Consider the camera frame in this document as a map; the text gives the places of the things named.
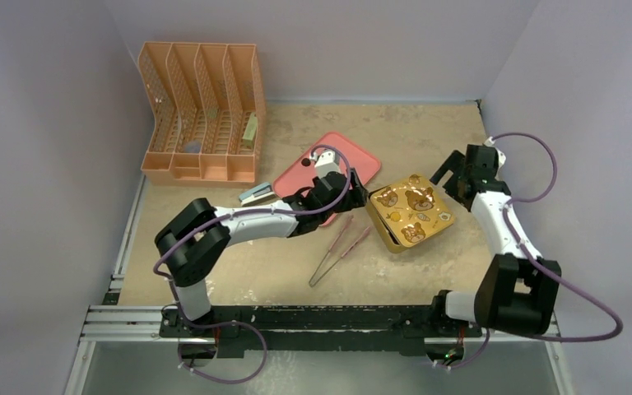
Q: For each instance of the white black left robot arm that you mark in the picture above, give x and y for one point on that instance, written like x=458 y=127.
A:
x=192 y=243

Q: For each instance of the orange plastic file organizer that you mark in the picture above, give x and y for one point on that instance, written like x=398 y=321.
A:
x=201 y=95

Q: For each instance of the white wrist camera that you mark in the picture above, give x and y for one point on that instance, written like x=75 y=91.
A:
x=490 y=142
x=326 y=162

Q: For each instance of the green eraser block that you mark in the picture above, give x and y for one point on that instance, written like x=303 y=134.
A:
x=250 y=131

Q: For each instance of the silver foil tray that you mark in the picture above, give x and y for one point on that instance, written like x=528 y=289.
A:
x=412 y=210

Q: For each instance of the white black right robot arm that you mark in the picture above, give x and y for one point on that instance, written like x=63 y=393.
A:
x=518 y=292

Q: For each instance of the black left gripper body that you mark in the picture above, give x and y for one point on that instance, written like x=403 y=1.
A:
x=353 y=199

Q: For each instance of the pink tongs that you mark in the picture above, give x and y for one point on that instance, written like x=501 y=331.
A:
x=333 y=256

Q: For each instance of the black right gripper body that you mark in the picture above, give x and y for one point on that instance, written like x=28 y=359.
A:
x=458 y=178

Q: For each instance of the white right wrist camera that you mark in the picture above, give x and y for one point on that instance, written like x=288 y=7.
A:
x=490 y=142

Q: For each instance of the gold chocolate box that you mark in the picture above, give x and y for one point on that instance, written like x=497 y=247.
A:
x=385 y=235

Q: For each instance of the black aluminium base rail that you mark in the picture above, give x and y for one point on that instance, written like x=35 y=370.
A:
x=409 y=330

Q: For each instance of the grey blue stapler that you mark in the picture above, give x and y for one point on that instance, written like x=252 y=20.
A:
x=260 y=193

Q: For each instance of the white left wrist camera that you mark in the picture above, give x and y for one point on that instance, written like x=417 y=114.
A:
x=326 y=162

